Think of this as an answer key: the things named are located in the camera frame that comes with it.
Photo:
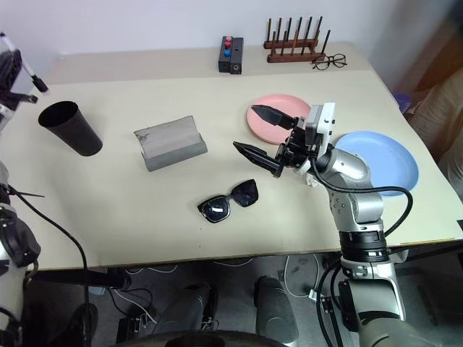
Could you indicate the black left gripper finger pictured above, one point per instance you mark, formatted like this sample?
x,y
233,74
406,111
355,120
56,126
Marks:
x,y
25,98

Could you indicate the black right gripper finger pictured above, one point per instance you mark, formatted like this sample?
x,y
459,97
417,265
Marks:
x,y
258,155
271,115

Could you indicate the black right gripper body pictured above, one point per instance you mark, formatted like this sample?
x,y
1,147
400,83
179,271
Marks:
x,y
294,150

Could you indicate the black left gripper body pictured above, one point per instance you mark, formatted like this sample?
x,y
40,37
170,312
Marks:
x,y
7,72

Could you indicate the white marker with black cap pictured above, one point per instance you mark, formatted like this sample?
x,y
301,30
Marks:
x,y
28,70

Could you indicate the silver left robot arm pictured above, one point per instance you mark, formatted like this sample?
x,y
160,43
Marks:
x,y
14,238

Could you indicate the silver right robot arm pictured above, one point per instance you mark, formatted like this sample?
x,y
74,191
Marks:
x,y
361,202

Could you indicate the black cup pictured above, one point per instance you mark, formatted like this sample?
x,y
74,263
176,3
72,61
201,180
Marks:
x,y
72,128

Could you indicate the grey glasses case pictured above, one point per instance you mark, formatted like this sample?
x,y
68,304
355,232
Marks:
x,y
170,142

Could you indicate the pink plate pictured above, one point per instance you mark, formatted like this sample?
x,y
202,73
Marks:
x,y
282,103

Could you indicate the black sunglasses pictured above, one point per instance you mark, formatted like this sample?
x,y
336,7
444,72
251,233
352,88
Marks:
x,y
231,202

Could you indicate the plain black box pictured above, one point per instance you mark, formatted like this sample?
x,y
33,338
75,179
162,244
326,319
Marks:
x,y
237,56

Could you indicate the wooden peg rack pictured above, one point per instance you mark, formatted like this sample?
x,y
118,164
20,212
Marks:
x,y
294,47

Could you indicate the black box with coloured buttons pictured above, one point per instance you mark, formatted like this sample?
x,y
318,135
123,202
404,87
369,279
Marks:
x,y
225,54

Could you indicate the black thin-framed eyeglasses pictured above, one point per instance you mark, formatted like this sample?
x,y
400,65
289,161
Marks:
x,y
331,62

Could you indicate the blue plate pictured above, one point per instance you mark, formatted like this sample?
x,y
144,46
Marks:
x,y
383,159

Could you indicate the black zip tie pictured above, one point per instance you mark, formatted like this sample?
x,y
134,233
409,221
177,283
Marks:
x,y
27,195

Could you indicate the dark rounded robot leg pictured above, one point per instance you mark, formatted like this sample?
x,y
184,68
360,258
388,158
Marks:
x,y
275,307

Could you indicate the dark round robot waist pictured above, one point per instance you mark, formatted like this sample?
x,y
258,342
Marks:
x,y
217,339

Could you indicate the black power strip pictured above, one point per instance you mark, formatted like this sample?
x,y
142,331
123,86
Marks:
x,y
130,329

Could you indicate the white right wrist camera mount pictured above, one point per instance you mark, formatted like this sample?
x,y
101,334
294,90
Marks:
x,y
323,121

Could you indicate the black table frame bar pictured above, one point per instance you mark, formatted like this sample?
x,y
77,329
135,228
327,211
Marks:
x,y
79,277

